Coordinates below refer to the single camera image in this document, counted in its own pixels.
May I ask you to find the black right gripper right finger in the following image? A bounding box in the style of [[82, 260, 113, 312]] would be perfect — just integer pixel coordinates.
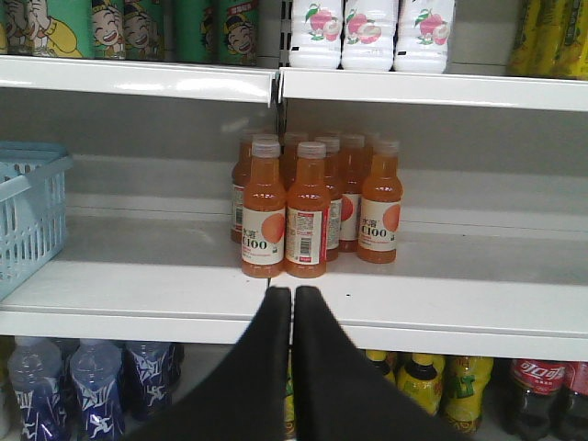
[[292, 286, 467, 440]]

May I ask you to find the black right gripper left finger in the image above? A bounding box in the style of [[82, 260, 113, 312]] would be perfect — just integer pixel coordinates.
[[124, 287, 291, 440]]

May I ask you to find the light blue plastic basket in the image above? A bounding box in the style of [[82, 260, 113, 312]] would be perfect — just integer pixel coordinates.
[[1, 141, 74, 299]]

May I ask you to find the yellow lemon tea bottle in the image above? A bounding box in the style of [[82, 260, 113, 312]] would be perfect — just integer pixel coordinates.
[[396, 353, 446, 415], [442, 356, 494, 435]]

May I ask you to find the blue sports drink bottle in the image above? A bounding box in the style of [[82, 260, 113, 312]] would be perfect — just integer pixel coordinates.
[[8, 336, 71, 440], [70, 339, 125, 440]]

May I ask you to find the orange C100 drink bottle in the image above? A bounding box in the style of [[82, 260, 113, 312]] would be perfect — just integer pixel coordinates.
[[285, 141, 331, 278], [241, 137, 286, 278], [357, 140, 403, 264]]

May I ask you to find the white metal shelving unit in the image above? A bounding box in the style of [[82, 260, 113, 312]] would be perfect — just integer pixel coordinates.
[[1, 55, 587, 360]]

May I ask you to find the dark cola bottle red label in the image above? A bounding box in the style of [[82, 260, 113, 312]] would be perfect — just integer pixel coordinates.
[[557, 361, 587, 440], [507, 358, 565, 440]]

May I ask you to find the white peach drink bottle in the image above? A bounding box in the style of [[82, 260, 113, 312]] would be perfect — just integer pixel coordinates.
[[341, 0, 399, 72], [288, 0, 344, 70], [393, 0, 456, 74]]

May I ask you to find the green cartoon drink can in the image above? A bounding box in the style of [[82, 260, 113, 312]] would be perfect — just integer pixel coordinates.
[[216, 0, 259, 66], [91, 0, 126, 60]]

